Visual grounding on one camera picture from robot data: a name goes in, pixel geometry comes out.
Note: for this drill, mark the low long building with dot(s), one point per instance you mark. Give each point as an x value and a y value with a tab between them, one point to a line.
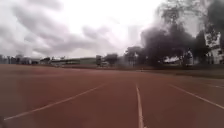
73	61

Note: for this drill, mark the group of dark trees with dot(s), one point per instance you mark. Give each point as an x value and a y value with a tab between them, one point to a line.
166	43

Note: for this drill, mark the row of distant buildings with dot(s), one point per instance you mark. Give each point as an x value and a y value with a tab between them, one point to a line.
16	60

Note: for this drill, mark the white building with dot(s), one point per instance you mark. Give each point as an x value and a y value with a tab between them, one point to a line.
215	50

